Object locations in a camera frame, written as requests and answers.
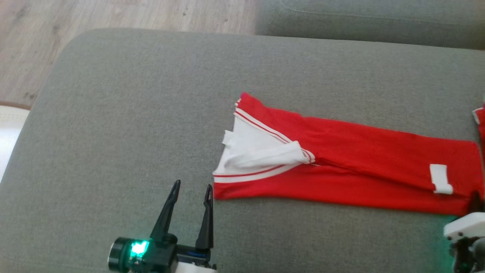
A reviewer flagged grey sofa cushion with seam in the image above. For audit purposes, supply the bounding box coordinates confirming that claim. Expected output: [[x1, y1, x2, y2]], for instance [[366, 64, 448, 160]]
[[255, 0, 485, 50]]

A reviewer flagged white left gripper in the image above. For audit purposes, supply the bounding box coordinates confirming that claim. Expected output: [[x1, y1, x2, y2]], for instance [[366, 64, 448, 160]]
[[108, 180, 217, 273]]

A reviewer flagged white rug with brown edge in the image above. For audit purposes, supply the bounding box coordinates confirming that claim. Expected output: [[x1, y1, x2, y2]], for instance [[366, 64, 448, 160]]
[[0, 100, 31, 182]]

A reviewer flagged red white sports garment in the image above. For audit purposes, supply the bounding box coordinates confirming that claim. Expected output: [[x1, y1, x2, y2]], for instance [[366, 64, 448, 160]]
[[472, 100, 485, 152]]

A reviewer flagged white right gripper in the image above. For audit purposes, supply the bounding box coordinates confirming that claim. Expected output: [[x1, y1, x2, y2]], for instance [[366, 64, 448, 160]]
[[443, 191, 485, 273]]

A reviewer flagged large grey sofa seat cushion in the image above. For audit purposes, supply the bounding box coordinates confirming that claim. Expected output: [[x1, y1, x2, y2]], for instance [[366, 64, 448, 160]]
[[0, 28, 485, 273]]

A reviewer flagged red white numbered jersey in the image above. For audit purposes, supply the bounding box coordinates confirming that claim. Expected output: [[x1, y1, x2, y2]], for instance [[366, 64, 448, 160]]
[[212, 92, 485, 217]]

